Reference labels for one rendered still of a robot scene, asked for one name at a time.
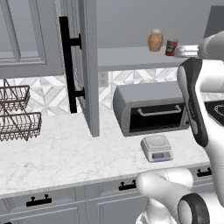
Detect grey toaster oven handle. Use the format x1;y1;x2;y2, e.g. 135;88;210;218
136;104;183;117

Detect dark wire basket stand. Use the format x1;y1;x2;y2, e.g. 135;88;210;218
0;78;43;143

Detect long black cabinet door handle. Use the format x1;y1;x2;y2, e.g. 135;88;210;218
59;16;87;115

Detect white wall socket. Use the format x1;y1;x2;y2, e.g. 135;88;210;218
98;71;109;88

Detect grey base cupboard door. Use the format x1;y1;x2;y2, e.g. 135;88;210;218
87;195;151;224
0;200;88;224

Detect grey drawer front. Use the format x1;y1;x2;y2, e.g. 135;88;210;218
187;164;214;189
3;185;87;213
85;174;142;203

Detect red food can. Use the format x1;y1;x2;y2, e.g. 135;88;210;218
164;38;179;57

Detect brown jar with pale lid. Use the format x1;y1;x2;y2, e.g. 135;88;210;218
147;28;165;53

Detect black hob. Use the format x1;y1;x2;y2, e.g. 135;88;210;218
203;100;224;127

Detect grey open cabinet door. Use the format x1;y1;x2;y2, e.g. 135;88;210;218
59;0;101;138

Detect grey closed wall cabinet door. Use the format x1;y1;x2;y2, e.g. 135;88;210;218
0;0;66;80

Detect grey toaster oven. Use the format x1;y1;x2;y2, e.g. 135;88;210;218
112;80;194;137

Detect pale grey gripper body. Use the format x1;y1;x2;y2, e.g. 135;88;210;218
174;44;201;59

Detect white digital scale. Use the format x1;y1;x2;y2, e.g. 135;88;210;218
140;134;174;164

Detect black drawer handle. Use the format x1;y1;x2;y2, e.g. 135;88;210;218
196;166;213;179
25;193;53;208
118;178;137;192

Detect grey wall cabinet shelf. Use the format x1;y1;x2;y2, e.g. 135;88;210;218
96;45;191;73

